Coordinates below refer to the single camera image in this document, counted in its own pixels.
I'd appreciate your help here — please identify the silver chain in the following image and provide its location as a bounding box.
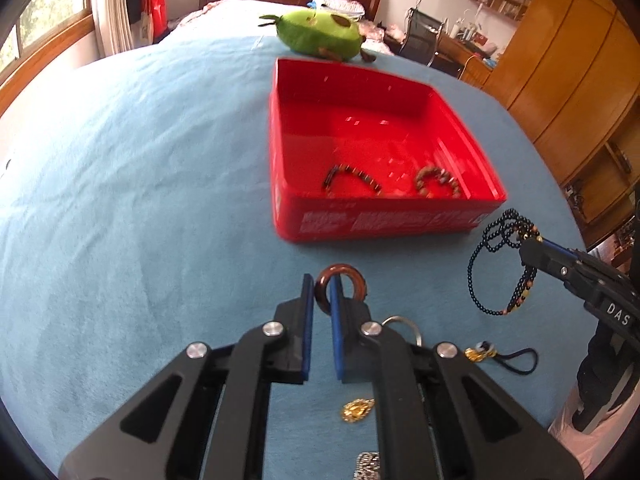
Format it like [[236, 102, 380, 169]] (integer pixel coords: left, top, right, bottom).
[[354, 451, 381, 480]]

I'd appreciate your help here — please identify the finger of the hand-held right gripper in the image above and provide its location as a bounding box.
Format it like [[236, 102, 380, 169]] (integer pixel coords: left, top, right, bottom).
[[537, 239, 583, 264], [519, 237, 581, 288]]

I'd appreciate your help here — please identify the red hanging bag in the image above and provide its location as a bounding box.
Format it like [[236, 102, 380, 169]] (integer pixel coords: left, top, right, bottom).
[[141, 0, 171, 43]]

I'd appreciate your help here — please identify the wooden wardrobe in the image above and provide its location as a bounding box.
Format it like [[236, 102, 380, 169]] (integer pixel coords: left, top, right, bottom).
[[460, 0, 640, 251]]

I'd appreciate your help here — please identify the floral bed quilt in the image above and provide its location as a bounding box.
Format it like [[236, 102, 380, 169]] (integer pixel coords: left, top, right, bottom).
[[167, 0, 401, 56]]

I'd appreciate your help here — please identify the dark blue bead necklace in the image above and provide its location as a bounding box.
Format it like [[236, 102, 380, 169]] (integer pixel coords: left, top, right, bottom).
[[467, 208, 543, 317]]

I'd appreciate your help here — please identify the brown bead bracelet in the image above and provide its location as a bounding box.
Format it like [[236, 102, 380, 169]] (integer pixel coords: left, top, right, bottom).
[[414, 165, 462, 198]]

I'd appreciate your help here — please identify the pink cloth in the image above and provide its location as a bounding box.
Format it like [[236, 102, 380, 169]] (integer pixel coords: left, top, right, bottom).
[[547, 400, 606, 453]]

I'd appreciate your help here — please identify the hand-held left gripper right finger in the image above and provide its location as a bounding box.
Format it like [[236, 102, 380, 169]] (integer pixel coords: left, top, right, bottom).
[[327, 276, 585, 480]]

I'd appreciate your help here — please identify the red plastic box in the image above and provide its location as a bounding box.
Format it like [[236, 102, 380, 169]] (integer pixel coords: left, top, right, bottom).
[[267, 57, 508, 245]]

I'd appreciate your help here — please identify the wooden framed bay window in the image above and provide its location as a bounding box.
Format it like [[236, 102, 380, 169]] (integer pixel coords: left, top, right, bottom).
[[0, 0, 96, 111]]

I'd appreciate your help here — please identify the wooden desk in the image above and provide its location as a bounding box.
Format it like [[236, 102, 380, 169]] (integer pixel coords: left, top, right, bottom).
[[435, 35, 496, 86]]

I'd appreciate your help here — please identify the gold charm with black cord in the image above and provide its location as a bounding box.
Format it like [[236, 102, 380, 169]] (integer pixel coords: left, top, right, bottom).
[[465, 341, 539, 376]]

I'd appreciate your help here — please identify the black office chair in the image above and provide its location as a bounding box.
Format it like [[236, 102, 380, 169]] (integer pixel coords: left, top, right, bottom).
[[400, 7, 448, 68]]

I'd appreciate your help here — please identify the green avocado plush toy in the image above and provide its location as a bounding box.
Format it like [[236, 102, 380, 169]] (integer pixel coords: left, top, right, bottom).
[[258, 8, 378, 66]]

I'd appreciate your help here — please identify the folded clothes pile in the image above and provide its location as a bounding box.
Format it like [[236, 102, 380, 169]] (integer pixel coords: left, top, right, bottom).
[[309, 0, 365, 18]]

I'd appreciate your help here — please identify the dark multicolour bead bracelet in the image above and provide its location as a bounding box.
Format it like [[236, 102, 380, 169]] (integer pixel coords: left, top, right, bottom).
[[322, 162, 383, 197]]

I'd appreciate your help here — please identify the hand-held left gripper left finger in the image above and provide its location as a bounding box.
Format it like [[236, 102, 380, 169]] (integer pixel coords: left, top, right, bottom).
[[59, 274, 316, 480]]

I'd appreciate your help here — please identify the silver bangle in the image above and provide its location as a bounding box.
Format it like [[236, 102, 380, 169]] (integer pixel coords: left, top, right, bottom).
[[380, 315, 425, 348]]

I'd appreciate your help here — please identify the black yellow bead bracelet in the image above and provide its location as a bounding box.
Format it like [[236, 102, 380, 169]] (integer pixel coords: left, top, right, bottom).
[[505, 225, 543, 317]]

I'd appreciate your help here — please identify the gold pendant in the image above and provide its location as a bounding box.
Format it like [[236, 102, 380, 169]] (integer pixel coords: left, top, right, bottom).
[[341, 397, 376, 425]]

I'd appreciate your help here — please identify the brown bangle ring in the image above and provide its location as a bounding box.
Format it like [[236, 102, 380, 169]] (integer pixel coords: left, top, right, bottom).
[[315, 263, 369, 311]]

